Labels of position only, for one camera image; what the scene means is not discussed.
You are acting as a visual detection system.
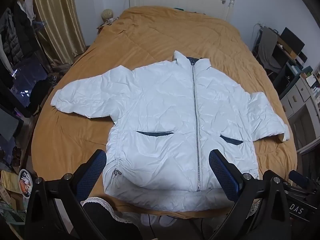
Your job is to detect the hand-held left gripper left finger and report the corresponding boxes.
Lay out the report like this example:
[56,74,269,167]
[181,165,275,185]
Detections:
[25,149,107,240]

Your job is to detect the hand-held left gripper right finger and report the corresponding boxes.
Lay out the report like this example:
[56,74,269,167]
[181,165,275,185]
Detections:
[208,149,292,240]

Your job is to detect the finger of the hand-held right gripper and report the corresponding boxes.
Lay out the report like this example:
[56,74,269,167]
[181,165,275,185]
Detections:
[289,170,313,186]

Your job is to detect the white puffer jacket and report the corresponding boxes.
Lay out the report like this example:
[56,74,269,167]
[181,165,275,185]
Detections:
[51,50,290,212]

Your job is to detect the white lace bed skirt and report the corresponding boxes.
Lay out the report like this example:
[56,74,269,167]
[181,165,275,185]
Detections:
[81,196,262,225]

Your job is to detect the dark cloth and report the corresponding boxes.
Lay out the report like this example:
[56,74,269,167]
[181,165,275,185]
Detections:
[82,202,142,240]

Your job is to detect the round printed plate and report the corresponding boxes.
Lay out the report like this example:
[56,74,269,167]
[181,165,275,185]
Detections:
[19,169,34,198]

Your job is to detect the grey drawer cabinet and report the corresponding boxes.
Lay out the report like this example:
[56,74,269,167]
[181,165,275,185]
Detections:
[279,76,320,153]

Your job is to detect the white slippers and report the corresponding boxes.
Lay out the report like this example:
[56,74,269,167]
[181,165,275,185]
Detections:
[140,214,177,228]

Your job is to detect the cardboard box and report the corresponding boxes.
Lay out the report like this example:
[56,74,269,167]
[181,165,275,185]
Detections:
[0,171,27,220]

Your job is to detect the black cloth pile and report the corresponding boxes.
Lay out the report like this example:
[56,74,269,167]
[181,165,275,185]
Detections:
[29,81,54,117]

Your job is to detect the dark screen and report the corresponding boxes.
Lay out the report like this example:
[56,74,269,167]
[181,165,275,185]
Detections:
[0,105,25,142]

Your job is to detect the grey cloth on chair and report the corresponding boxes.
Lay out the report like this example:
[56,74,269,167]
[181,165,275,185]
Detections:
[257,26,278,73]

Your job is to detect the black monitor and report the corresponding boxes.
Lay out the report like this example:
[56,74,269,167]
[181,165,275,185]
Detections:
[279,27,306,53]

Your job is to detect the cluttered nightstand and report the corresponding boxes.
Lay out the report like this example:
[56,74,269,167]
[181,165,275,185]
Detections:
[96,19,118,34]

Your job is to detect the bed with orange quilt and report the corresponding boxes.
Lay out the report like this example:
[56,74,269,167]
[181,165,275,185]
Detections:
[31,5,298,218]

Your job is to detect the gold curtain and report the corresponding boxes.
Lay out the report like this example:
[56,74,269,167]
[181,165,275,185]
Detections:
[26,0,87,65]

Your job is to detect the dark hanging puffer coat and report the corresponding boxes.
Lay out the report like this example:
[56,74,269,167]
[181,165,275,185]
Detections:
[0,7,25,64]

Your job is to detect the beige round ornament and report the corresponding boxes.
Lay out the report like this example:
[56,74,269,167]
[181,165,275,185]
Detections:
[102,9,115,22]

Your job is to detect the black hanging coat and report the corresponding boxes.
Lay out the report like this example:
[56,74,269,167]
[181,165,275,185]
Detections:
[14,1,38,53]

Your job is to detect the white hanging garment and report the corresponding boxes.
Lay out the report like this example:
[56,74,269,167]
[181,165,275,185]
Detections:
[23,0,35,18]

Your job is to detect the black cable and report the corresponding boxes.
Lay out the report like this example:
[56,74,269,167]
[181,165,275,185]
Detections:
[147,214,157,240]

